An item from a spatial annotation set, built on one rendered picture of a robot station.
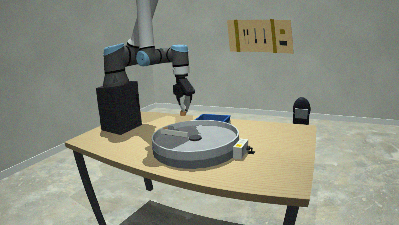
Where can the blue open crate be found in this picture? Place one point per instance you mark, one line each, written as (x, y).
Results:
(222, 118)

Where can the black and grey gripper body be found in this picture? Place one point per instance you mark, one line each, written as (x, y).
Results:
(177, 87)

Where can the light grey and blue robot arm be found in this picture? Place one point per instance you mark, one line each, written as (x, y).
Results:
(140, 49)

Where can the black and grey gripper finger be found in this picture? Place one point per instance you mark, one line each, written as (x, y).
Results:
(180, 101)
(187, 101)

